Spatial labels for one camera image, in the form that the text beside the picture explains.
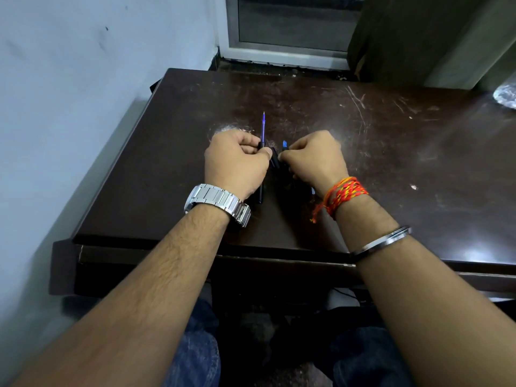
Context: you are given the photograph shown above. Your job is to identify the black pen barrel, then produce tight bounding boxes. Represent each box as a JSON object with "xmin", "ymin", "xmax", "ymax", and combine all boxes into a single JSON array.
[{"xmin": 257, "ymin": 143, "xmax": 283, "ymax": 205}]

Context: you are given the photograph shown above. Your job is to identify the clear plastic bag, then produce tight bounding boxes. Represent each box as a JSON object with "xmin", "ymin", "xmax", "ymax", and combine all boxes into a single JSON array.
[{"xmin": 493, "ymin": 82, "xmax": 516, "ymax": 109}]

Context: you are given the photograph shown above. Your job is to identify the person's left hand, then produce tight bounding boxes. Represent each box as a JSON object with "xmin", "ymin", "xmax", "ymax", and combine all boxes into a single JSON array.
[{"xmin": 204, "ymin": 130, "xmax": 273, "ymax": 201}]

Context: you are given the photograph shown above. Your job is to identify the person's right forearm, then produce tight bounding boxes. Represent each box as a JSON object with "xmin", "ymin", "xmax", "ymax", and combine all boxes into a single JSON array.
[{"xmin": 334, "ymin": 193, "xmax": 516, "ymax": 387}]

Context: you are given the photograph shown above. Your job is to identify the silver metal bangle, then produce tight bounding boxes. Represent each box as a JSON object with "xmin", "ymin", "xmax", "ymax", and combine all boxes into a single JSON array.
[{"xmin": 350, "ymin": 225, "xmax": 412, "ymax": 257}]

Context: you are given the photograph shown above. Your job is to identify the window with white frame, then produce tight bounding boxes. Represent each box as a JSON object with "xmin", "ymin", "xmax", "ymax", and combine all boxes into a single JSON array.
[{"xmin": 214, "ymin": 0, "xmax": 367, "ymax": 71}]

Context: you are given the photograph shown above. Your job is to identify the orange red thread wristband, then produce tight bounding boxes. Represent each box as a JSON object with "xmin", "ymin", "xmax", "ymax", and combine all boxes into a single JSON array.
[{"xmin": 310, "ymin": 177, "xmax": 369, "ymax": 224}]

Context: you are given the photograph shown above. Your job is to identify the person's right hand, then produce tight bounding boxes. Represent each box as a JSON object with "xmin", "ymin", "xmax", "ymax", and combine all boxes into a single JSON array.
[{"xmin": 278, "ymin": 130, "xmax": 350, "ymax": 199}]

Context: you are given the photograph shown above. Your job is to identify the silver metal wristwatch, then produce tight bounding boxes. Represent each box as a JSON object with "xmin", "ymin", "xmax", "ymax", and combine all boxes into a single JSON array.
[{"xmin": 184, "ymin": 184, "xmax": 252, "ymax": 228}]

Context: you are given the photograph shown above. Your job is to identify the blue jeans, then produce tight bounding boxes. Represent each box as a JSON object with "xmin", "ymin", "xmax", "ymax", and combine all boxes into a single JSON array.
[{"xmin": 163, "ymin": 298, "xmax": 416, "ymax": 387}]

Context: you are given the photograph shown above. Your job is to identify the dark green curtain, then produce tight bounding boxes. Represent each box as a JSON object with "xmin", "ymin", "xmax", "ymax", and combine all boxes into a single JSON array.
[{"xmin": 347, "ymin": 0, "xmax": 516, "ymax": 92}]

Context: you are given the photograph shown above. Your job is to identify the person's left forearm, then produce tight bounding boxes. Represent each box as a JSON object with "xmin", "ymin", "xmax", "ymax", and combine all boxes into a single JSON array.
[{"xmin": 12, "ymin": 203, "xmax": 231, "ymax": 387}]

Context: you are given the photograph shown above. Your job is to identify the dark wooden table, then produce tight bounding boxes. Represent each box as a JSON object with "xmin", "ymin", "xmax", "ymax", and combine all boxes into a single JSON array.
[{"xmin": 49, "ymin": 68, "xmax": 516, "ymax": 299}]

